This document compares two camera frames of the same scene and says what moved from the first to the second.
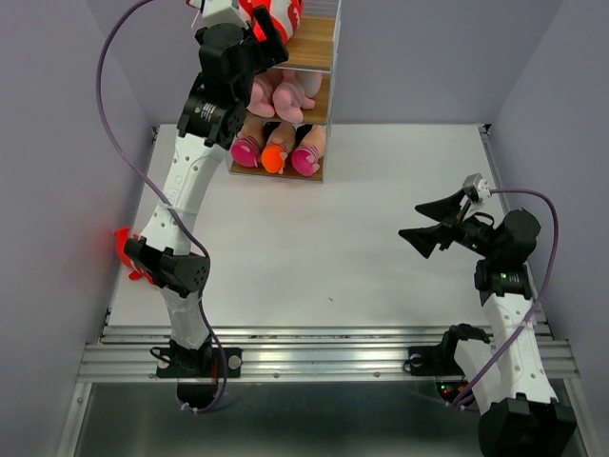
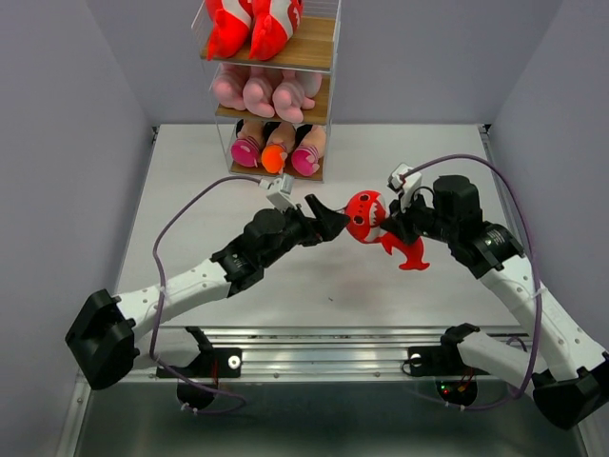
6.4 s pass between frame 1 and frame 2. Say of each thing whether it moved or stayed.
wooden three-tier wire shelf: stayed
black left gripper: moved
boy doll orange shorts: stayed
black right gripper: moved
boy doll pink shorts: stayed
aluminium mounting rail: stayed
